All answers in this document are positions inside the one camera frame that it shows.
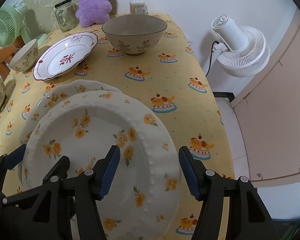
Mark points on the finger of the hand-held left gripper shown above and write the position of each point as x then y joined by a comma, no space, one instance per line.
15,156

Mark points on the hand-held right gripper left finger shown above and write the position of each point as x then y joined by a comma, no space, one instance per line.
109,173

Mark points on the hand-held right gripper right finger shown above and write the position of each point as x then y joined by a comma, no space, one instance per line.
189,173

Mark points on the white yellow-flower plate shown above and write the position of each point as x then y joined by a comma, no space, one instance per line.
90,130
52,97

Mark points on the white purple-pattern plate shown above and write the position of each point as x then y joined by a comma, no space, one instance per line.
65,55

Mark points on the grey round plate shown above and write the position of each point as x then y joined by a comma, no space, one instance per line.
132,42

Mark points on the beige door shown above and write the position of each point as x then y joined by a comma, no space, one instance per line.
277,117

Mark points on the yellow printed tablecloth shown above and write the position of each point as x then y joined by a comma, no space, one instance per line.
160,67

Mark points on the green desk fan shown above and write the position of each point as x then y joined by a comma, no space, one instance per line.
5,27

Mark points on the white standing fan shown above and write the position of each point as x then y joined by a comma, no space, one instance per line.
242,52

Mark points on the glass jar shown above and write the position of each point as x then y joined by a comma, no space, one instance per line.
65,17

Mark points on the cotton swab container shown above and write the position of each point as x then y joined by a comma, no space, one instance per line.
138,6

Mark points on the purple plush toy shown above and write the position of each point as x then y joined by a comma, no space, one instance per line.
95,2

